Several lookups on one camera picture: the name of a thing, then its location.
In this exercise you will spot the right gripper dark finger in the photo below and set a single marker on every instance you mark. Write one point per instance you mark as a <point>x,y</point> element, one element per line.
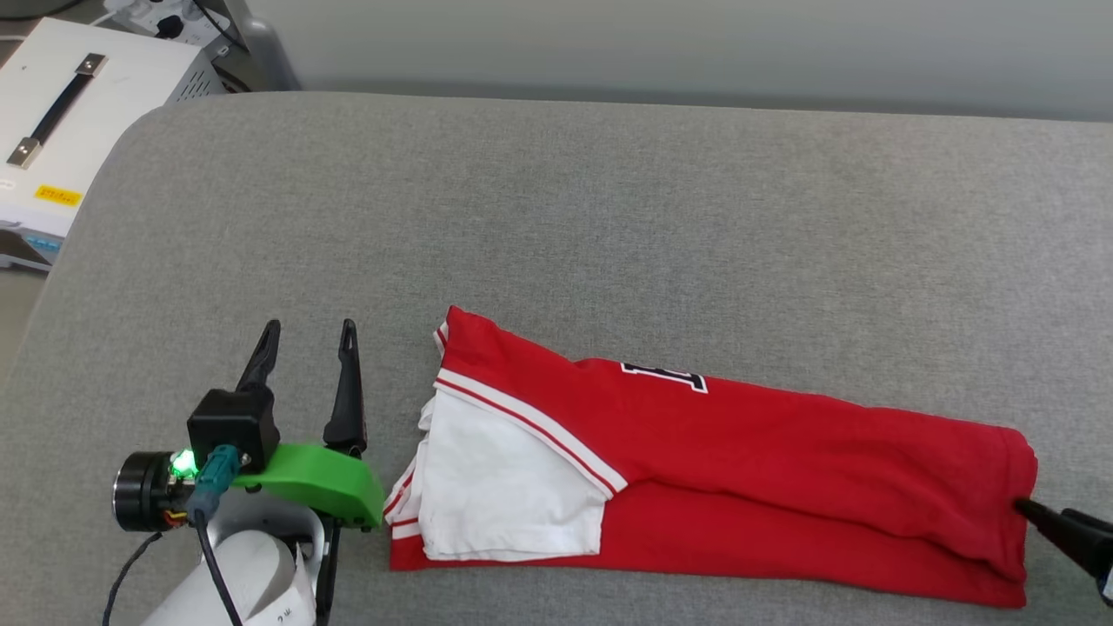
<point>1094,520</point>
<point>1065,535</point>

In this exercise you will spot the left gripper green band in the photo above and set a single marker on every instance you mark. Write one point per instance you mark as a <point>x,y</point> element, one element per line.
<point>313,482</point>

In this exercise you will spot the red and white garment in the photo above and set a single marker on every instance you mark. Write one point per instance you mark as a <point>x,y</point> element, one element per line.
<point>739,469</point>

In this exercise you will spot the white power strip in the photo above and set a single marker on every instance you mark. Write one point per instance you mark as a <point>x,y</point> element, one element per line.
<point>165,17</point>

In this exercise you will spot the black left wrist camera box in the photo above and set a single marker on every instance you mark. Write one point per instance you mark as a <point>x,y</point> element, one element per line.
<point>233,428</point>

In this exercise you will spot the grey metal post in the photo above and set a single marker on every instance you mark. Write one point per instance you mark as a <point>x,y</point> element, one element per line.
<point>261,48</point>

